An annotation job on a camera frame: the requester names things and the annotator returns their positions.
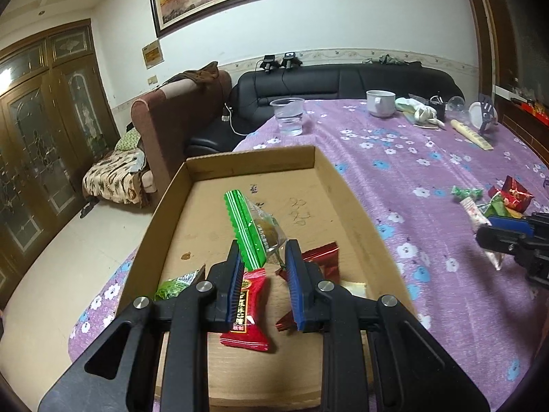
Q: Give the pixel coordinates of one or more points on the white red snack packet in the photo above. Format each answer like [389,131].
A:
[476,212]

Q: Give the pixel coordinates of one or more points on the white crumpled cloth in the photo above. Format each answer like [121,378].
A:
[418,109]

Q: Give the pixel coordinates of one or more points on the white mug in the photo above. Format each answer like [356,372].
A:
[381,105]

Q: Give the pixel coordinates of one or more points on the wooden glass door cabinet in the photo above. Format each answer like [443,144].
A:
[38,137]

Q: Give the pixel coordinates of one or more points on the grey phone stand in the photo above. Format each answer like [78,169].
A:
[487,105]

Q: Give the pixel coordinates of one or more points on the black round container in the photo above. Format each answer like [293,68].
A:
[437,105]

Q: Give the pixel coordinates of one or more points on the dark red foil snack packet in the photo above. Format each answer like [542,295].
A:
[319,259]

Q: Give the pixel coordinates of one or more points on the dark slipper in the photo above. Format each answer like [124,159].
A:
[88,210]

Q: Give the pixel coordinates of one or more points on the brown cardboard box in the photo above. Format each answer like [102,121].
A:
[206,206]

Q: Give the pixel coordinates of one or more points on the green twisted candy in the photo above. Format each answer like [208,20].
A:
[465,192]

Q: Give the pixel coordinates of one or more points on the yellow wall notice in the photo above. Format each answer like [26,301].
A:
[153,54]

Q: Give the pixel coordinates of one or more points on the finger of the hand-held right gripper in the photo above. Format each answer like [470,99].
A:
[497,240]
[508,223]

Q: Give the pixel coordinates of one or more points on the purple floral tablecloth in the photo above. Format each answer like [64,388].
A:
[386,167]

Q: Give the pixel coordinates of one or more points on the leaf pattern blanket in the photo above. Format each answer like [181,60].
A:
[111,180]

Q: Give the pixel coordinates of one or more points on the plastic cup with water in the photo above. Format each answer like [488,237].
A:
[289,120]

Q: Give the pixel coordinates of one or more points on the green striped clear snack packet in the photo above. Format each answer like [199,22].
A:
[240,223]

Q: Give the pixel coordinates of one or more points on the red snack packet gold emblem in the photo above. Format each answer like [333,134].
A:
[253,309]

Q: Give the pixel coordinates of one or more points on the empty clear plastic cup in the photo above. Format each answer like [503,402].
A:
[455,103]

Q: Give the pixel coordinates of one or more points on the black leather sofa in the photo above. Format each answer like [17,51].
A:
[326,81]

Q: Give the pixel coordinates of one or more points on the red gold print snack packet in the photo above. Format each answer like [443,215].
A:
[517,195]

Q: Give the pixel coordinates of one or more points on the white jar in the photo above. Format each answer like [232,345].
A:
[475,113]

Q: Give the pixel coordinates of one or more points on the green leafy print snack packet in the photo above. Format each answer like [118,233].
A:
[171,287]

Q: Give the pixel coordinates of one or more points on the cream tube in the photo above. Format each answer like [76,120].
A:
[469,134]

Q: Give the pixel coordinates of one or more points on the green yellow snack packet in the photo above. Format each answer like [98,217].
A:
[495,207]

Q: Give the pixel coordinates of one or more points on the brown clothing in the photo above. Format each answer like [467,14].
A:
[201,75]

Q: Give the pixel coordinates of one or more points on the brown armchair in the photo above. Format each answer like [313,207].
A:
[171,111]

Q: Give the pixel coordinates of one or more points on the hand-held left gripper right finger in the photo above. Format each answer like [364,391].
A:
[296,283]

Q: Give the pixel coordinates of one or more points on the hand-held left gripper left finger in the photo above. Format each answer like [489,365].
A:
[233,279]

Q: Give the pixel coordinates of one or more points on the spare black gripper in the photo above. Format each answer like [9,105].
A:
[268,63]
[290,60]

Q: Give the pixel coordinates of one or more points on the row of shelf items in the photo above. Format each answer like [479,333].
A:
[529,105]

